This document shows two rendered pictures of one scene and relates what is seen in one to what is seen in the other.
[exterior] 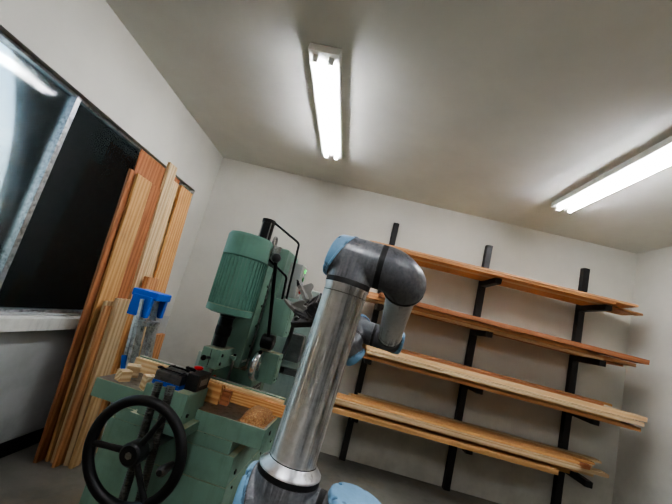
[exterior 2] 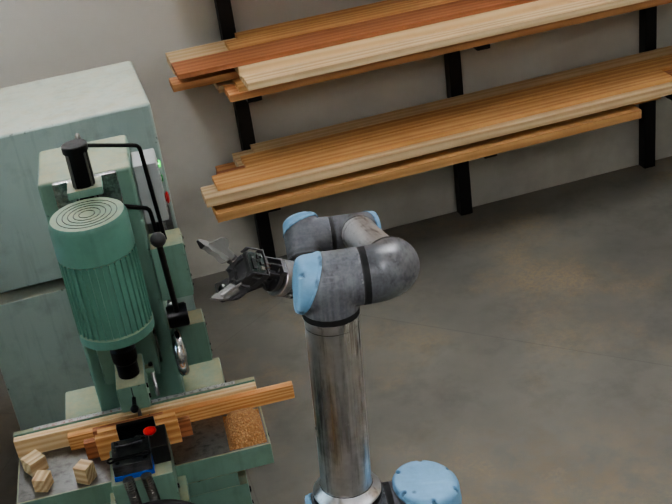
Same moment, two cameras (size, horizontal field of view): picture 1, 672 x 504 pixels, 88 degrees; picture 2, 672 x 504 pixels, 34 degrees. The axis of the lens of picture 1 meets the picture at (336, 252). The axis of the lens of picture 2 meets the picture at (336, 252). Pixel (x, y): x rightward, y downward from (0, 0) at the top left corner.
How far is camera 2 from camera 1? 1.62 m
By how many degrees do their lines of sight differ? 42
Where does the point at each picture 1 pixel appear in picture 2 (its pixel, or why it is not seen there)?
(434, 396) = (398, 72)
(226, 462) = (241, 491)
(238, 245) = (91, 254)
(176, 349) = not seen: outside the picture
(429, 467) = (427, 193)
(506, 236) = not seen: outside the picture
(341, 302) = (340, 345)
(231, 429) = (229, 462)
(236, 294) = (128, 315)
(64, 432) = not seen: outside the picture
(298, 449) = (355, 480)
